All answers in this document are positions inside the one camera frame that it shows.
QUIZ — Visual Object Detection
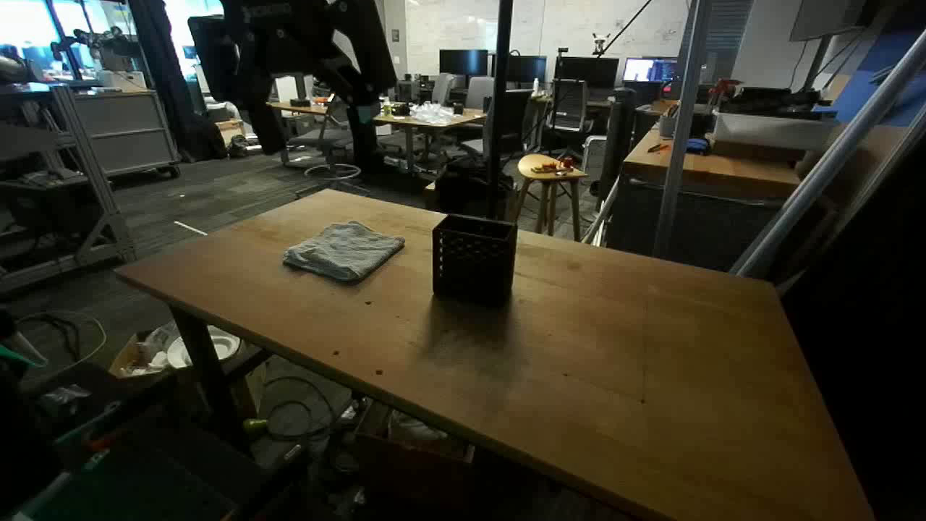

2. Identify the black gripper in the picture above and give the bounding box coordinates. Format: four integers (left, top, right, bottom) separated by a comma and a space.
344, 95, 392, 180

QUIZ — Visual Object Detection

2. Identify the grey metal shelving rack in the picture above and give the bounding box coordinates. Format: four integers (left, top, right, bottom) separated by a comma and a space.
0, 82, 139, 297

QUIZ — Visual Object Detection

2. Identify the silver vertical metal post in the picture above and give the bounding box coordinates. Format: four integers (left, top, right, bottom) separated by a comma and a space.
652, 0, 712, 260

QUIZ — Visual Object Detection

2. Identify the black table leg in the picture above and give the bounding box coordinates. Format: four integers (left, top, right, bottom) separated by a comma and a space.
169, 306, 247, 448

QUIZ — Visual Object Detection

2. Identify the black vertical pole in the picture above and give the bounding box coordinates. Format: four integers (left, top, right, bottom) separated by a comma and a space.
482, 0, 519, 219

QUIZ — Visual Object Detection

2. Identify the yellow floor cable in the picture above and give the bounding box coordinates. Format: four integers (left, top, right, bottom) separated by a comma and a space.
14, 309, 111, 368

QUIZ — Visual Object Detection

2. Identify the white towel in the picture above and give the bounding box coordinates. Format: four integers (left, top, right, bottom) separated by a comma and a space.
282, 216, 409, 286

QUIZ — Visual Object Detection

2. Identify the cardboard box with white items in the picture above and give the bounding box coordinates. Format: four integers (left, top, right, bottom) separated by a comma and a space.
108, 323, 247, 384

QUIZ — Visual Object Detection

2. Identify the coiled cable under table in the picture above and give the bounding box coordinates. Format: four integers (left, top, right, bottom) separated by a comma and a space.
257, 372, 341, 443

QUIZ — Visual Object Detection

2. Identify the lit computer monitor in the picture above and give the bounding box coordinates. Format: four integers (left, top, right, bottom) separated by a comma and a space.
621, 54, 680, 89

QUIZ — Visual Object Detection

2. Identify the black perforated box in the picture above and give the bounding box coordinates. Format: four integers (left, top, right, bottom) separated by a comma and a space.
428, 210, 521, 309

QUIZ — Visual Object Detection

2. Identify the grey wheeled cabinet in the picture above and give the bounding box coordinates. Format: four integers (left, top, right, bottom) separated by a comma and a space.
69, 86, 185, 181

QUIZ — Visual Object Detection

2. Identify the dark computer monitor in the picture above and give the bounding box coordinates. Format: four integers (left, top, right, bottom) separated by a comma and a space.
511, 53, 550, 86
554, 53, 624, 92
438, 47, 492, 82

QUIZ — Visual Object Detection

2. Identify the wooden office desk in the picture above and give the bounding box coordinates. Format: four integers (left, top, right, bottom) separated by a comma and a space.
270, 95, 341, 168
373, 102, 490, 180

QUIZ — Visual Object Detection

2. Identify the silver diagonal metal bar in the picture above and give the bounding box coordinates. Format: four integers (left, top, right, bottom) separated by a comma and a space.
731, 27, 926, 284

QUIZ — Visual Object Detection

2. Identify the blue wall panel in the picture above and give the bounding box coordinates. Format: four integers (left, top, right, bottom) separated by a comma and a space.
833, 24, 926, 129

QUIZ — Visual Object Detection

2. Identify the round wooden stool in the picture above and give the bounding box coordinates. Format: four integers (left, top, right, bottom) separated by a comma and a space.
515, 150, 587, 244

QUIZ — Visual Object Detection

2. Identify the wooden workbench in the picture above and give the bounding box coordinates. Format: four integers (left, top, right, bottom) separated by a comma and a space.
606, 119, 815, 276

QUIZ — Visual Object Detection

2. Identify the grey office chair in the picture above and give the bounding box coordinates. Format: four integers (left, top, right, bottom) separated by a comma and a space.
544, 76, 593, 150

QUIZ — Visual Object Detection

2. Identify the white bin on workbench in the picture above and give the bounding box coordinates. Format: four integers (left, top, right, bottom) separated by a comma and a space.
712, 108, 841, 154

